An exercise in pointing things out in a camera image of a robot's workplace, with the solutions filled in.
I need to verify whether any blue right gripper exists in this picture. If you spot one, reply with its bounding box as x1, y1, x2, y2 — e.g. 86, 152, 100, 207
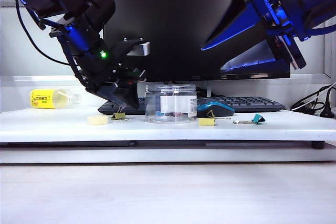
200, 0, 307, 72

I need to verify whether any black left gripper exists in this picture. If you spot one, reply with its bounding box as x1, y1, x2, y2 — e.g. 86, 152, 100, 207
61, 35, 147, 110

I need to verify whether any teal binder clip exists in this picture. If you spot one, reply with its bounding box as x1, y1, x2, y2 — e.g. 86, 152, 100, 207
233, 114, 266, 125

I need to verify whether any clear plastic jar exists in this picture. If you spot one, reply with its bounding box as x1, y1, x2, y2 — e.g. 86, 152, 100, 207
143, 83, 198, 124

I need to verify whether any black keyboard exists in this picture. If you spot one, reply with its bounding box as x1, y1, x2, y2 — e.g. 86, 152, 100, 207
98, 95, 286, 116

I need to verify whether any white desk riser board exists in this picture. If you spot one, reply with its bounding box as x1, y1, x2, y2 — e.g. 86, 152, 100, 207
0, 107, 336, 143

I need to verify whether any blue and black mouse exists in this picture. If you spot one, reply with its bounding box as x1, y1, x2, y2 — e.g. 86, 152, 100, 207
196, 97, 236, 119

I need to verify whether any plastic bottle yellow label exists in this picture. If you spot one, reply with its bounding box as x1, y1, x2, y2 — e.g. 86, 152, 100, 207
29, 89, 83, 110

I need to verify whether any black computer monitor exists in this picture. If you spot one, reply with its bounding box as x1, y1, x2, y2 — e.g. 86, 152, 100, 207
101, 0, 291, 82

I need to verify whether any black power plug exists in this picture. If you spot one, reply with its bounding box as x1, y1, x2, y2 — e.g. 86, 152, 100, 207
319, 102, 335, 119

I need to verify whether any left wrist camera silver box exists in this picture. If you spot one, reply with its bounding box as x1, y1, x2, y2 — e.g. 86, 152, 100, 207
122, 38, 151, 57

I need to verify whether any black looped cable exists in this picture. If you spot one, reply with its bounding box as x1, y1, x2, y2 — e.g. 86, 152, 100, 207
290, 82, 336, 112

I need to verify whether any aluminium partition frame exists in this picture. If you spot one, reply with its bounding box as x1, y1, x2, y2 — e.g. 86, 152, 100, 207
0, 0, 336, 88

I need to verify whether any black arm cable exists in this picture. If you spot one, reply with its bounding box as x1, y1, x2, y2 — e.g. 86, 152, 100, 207
15, 0, 72, 67

